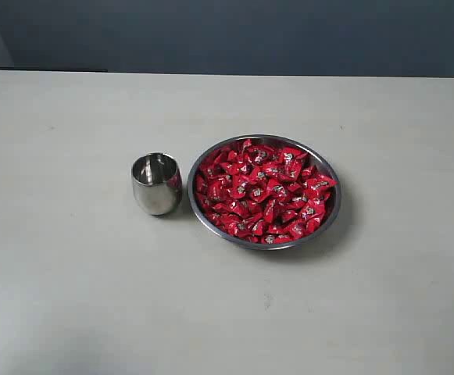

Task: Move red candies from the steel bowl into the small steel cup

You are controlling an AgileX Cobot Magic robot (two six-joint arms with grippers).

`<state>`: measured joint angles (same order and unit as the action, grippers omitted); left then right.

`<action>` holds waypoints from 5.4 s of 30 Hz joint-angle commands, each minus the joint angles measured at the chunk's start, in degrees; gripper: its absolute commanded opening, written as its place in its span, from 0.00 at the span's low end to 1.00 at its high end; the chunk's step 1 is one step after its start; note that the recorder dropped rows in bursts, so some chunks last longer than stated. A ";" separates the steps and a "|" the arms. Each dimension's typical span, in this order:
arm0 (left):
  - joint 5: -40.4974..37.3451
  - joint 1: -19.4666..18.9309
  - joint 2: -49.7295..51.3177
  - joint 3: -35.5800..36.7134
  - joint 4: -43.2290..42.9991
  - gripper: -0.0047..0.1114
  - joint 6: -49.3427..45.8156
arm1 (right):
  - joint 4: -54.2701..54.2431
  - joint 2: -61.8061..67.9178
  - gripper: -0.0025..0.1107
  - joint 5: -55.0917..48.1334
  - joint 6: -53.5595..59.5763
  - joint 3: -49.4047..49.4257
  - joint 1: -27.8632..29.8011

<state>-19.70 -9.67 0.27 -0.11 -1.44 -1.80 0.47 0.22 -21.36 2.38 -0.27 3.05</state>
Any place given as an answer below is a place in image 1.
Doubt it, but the stainless steel bowl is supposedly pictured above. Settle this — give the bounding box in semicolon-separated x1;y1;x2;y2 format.
187;134;342;251

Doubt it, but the stainless steel cup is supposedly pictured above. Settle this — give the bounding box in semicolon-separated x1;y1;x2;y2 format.
131;152;183;216

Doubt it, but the red wrapped candy pile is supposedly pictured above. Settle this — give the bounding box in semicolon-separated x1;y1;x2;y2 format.
194;138;338;245

